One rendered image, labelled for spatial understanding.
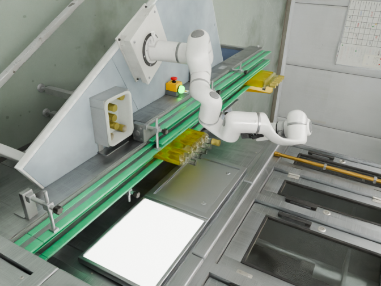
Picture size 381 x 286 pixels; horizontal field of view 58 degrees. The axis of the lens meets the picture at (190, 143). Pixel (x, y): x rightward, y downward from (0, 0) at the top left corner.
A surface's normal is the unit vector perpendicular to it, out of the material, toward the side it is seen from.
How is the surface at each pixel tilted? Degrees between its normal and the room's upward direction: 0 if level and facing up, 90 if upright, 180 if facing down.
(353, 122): 90
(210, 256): 90
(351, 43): 90
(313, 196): 90
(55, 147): 0
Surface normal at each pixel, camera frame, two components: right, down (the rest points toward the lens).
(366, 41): -0.48, 0.42
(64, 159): 0.88, 0.25
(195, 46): -0.17, -0.57
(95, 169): 0.02, -0.87
